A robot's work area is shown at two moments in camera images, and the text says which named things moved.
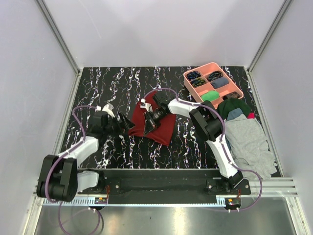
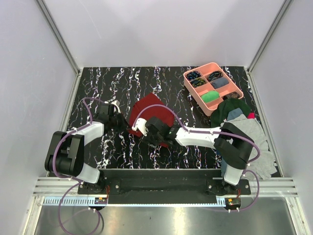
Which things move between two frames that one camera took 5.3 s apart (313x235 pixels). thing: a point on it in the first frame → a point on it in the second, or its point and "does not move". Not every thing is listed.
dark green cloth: (226, 105) does not move
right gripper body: (157, 116) → (155, 140)
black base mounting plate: (164, 186) does not move
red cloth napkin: (139, 124) does not move
